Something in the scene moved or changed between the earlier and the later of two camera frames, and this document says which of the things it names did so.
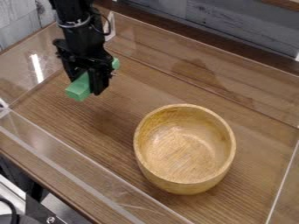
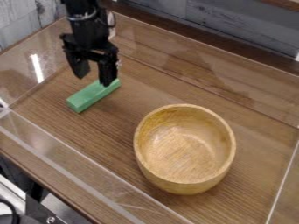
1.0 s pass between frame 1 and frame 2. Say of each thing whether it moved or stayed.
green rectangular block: moved
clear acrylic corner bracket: stayed
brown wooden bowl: stayed
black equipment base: stayed
